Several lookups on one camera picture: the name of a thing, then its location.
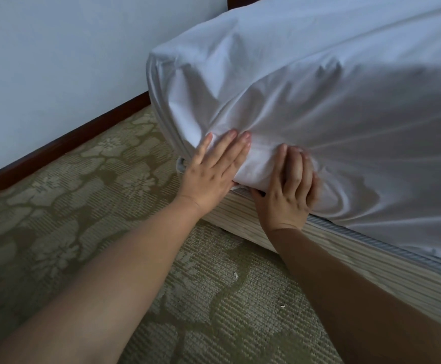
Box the person's left hand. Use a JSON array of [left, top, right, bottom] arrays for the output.
[[176, 129, 252, 218]]

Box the person's right forearm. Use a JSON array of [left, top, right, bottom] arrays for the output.
[[267, 227, 441, 364]]

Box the white bed sheet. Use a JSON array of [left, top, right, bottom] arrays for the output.
[[146, 0, 441, 271]]

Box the person's right hand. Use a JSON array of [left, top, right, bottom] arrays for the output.
[[251, 143, 321, 234]]

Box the person's left forearm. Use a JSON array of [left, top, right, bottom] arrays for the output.
[[0, 195, 206, 364]]

